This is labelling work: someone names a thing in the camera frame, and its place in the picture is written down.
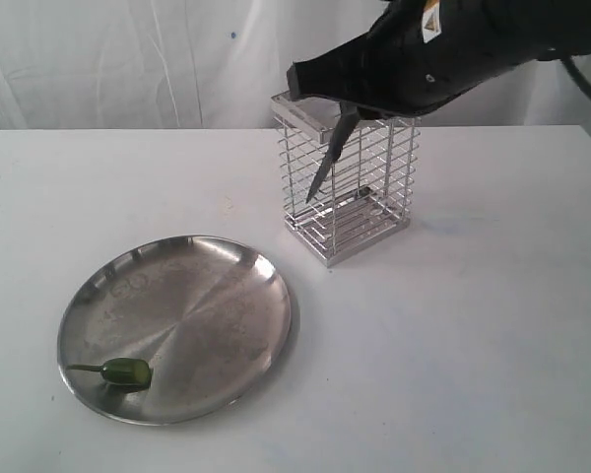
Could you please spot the white backdrop curtain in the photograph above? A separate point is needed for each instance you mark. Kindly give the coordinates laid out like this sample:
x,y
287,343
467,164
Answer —
x,y
161,64

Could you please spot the green chili pepper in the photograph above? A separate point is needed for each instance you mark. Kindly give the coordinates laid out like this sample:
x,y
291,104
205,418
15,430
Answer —
x,y
125,372

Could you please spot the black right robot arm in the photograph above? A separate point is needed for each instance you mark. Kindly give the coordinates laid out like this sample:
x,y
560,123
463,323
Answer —
x,y
529,31

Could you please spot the black handled knife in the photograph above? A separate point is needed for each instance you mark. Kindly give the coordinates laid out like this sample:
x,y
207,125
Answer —
x,y
348,120

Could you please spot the chrome wire utensil holder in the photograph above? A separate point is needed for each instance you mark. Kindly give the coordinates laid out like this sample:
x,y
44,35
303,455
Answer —
x,y
366,196

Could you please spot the round steel plate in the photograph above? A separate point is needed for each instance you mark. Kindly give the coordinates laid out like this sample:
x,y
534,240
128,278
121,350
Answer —
x,y
210,315

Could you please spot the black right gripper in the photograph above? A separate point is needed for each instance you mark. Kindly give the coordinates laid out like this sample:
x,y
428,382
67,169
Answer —
x,y
415,58

